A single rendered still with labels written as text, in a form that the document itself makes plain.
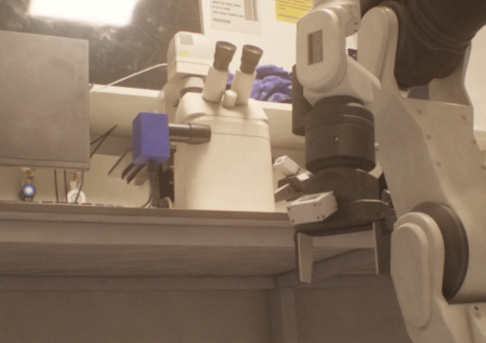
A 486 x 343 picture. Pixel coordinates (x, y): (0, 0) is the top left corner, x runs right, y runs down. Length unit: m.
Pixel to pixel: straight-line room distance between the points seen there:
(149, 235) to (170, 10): 1.17
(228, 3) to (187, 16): 0.43
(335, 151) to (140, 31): 1.50
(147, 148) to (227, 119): 0.20
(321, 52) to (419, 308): 0.36
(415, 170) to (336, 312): 1.42
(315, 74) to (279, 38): 1.92
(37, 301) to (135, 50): 0.83
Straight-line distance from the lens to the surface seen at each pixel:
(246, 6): 2.77
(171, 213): 1.26
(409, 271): 0.95
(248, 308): 2.25
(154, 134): 1.37
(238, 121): 1.46
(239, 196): 1.41
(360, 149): 0.83
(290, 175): 1.58
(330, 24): 0.87
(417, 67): 1.10
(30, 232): 1.26
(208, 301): 2.19
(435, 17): 1.04
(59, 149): 1.63
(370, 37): 1.09
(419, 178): 1.02
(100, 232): 1.29
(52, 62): 1.72
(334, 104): 0.84
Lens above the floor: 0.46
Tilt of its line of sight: 16 degrees up
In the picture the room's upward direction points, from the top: 4 degrees counter-clockwise
